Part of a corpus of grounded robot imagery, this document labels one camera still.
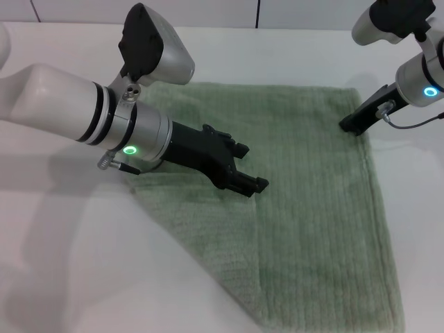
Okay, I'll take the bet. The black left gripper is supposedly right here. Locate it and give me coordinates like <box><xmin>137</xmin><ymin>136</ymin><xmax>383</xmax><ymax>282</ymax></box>
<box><xmin>160</xmin><ymin>120</ymin><xmax>271</xmax><ymax>199</ymax></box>

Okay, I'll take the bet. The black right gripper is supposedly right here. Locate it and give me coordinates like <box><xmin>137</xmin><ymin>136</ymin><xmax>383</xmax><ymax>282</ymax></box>
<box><xmin>338</xmin><ymin>83</ymin><xmax>406</xmax><ymax>137</ymax></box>

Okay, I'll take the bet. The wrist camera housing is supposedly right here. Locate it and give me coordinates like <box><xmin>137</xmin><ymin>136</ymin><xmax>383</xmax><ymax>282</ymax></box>
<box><xmin>117</xmin><ymin>2</ymin><xmax>196</xmax><ymax>87</ymax></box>
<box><xmin>350</xmin><ymin>0</ymin><xmax>437</xmax><ymax>46</ymax></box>

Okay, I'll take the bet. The green terry towel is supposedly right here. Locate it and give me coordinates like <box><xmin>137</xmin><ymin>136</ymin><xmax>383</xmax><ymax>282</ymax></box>
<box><xmin>123</xmin><ymin>81</ymin><xmax>407</xmax><ymax>333</ymax></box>

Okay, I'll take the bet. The left wrist camera housing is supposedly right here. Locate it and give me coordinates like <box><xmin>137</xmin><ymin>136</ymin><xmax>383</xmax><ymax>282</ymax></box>
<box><xmin>117</xmin><ymin>2</ymin><xmax>196</xmax><ymax>87</ymax></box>

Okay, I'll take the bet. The left arm cable with plug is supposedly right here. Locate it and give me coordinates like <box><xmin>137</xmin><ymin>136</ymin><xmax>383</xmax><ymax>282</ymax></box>
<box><xmin>97</xmin><ymin>151</ymin><xmax>142</xmax><ymax>176</ymax></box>

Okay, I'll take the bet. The right wrist camera housing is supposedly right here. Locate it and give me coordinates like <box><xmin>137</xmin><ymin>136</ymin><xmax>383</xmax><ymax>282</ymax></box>
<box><xmin>350</xmin><ymin>0</ymin><xmax>437</xmax><ymax>46</ymax></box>

